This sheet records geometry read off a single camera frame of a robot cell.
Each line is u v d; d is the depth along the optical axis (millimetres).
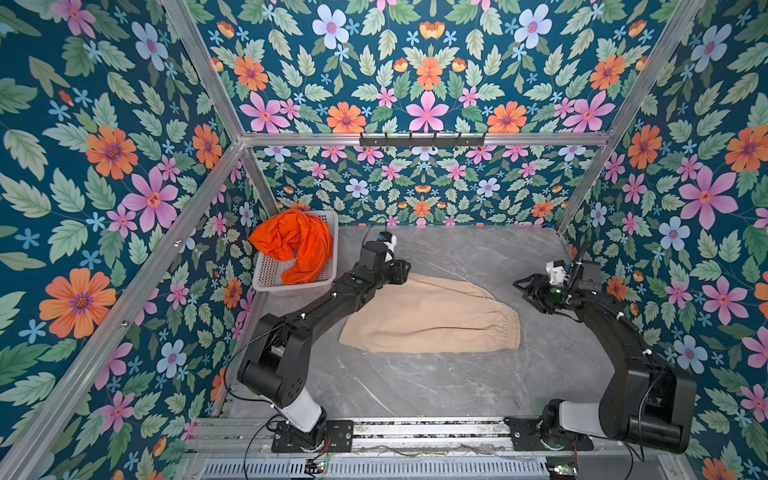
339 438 734
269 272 1008
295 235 1041
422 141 930
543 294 752
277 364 448
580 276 671
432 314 948
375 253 679
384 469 766
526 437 732
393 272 795
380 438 750
